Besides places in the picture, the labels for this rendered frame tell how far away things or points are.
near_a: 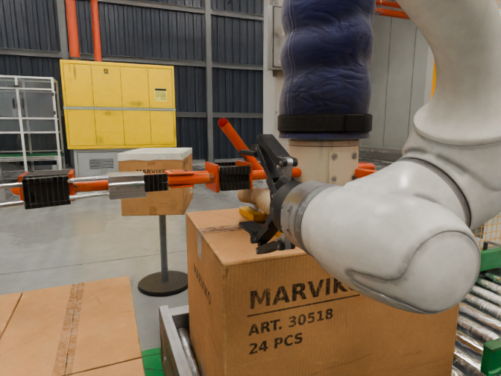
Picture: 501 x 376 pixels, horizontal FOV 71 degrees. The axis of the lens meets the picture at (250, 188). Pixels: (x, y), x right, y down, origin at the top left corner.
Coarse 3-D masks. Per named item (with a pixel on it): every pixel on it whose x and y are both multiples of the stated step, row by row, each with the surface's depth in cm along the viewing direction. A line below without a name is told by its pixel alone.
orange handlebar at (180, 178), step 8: (296, 168) 82; (360, 168) 82; (368, 168) 90; (168, 176) 70; (176, 176) 71; (184, 176) 71; (192, 176) 72; (200, 176) 72; (208, 176) 73; (256, 176) 78; (264, 176) 78; (296, 176) 82; (360, 176) 80; (80, 184) 64; (88, 184) 64; (96, 184) 65; (104, 184) 65; (168, 184) 70; (176, 184) 71; (184, 184) 72; (192, 184) 73; (16, 192) 60
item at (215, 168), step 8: (240, 160) 81; (208, 168) 77; (216, 168) 72; (224, 168) 72; (232, 168) 73; (240, 168) 74; (248, 168) 74; (216, 176) 73; (224, 176) 73; (232, 176) 74; (240, 176) 75; (248, 176) 76; (208, 184) 78; (216, 184) 73; (224, 184) 73; (232, 184) 74; (240, 184) 74; (248, 184) 75
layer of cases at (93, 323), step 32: (64, 288) 141; (96, 288) 141; (128, 288) 141; (0, 320) 118; (32, 320) 118; (64, 320) 118; (96, 320) 118; (128, 320) 118; (0, 352) 101; (32, 352) 101; (64, 352) 101; (96, 352) 101; (128, 352) 101
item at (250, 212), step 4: (240, 208) 95; (244, 208) 94; (248, 208) 94; (252, 208) 94; (256, 208) 92; (240, 212) 95; (244, 212) 92; (248, 212) 90; (252, 212) 90; (256, 212) 90; (248, 216) 90; (252, 216) 88; (256, 216) 88; (260, 216) 88; (264, 216) 89; (252, 220) 88; (256, 220) 88; (260, 220) 88; (264, 220) 89
